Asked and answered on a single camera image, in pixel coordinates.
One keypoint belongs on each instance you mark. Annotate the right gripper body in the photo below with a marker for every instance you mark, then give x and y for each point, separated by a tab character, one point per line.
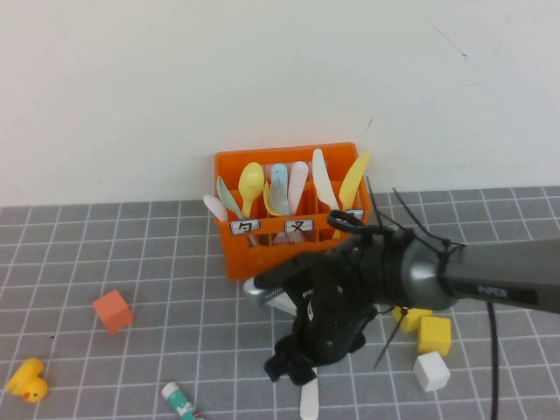
337	315

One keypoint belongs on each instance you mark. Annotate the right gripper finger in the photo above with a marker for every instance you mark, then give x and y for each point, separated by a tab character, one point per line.
282	366
303	376

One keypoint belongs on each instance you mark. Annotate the white plastic fork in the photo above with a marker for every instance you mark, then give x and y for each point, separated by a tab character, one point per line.
309	402

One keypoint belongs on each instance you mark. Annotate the green white glue stick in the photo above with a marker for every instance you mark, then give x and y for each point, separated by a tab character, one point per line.
179	400

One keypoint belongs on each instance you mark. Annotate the yellow plastic knife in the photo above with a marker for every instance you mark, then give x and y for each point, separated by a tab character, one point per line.
353	184

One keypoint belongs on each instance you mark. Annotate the mint green plastic spoon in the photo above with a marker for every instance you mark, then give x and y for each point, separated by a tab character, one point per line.
228	197

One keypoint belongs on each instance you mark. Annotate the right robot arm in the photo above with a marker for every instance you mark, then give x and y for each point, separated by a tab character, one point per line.
481	271

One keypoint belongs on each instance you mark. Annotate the orange plastic cutlery holder crate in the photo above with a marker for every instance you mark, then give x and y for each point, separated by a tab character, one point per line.
236	260

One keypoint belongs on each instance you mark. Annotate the pale pink plastic cutlery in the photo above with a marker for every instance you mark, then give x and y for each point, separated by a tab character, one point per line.
297	179

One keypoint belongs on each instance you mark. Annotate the light blue plastic cutlery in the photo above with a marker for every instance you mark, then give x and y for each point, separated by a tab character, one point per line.
278	172

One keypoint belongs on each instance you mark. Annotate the white rectangular block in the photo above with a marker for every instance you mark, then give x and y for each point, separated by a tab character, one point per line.
286	305

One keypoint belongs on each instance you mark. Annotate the yellow foam cube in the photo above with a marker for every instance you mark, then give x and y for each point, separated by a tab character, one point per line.
413	319
434	334

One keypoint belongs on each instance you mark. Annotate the white foam cube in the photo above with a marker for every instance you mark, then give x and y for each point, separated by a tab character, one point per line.
432	371

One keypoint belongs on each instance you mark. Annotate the grey plastic fork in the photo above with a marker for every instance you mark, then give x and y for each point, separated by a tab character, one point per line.
282	202

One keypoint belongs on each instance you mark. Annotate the yellow plastic fork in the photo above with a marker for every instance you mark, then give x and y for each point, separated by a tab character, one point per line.
268	201

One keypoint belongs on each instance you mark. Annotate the white plastic knife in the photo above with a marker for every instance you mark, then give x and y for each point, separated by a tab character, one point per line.
323	179

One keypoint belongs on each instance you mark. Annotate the yellow plastic spoon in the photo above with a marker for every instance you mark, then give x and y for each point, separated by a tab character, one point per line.
252	181

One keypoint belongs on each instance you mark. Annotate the white plastic spoon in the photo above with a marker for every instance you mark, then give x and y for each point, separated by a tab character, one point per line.
215	206

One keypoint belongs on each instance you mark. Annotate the orange foam cube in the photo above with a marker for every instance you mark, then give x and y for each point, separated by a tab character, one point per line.
112	311

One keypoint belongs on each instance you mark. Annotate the grey checked table mat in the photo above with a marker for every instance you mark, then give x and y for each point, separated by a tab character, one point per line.
131	262

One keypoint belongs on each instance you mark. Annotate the yellow rubber duck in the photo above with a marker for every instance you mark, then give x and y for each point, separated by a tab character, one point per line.
30	385

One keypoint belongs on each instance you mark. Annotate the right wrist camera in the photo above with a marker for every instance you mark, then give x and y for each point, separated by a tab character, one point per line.
284	271

